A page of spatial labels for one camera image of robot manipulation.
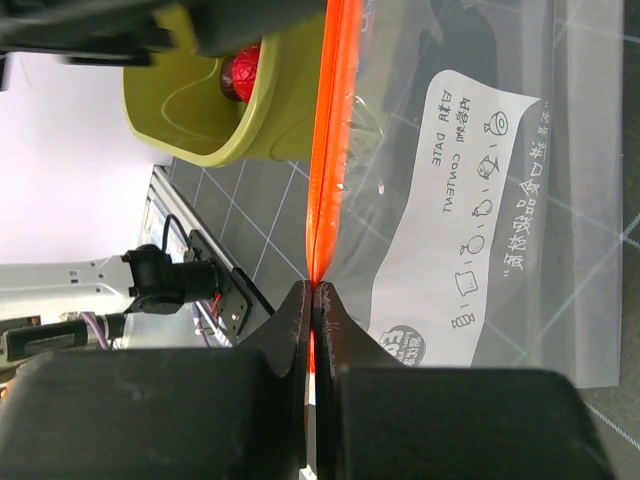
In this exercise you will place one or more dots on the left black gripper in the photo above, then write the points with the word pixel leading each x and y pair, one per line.
pixel 128 33

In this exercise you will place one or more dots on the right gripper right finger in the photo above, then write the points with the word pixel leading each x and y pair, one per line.
pixel 379 419

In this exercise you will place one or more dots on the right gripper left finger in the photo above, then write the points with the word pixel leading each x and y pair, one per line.
pixel 170 413

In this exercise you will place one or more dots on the clear zip top bag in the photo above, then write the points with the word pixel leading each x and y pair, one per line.
pixel 450 190

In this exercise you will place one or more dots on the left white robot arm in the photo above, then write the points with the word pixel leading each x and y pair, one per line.
pixel 141 280

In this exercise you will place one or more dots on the olive green plastic basket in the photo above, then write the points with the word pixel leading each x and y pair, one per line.
pixel 177 104

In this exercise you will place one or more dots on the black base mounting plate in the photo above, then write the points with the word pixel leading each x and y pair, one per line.
pixel 238 308

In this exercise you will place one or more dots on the black grid mat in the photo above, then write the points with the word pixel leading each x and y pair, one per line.
pixel 450 200

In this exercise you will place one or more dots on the aluminium front rail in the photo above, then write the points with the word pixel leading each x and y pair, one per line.
pixel 162 200

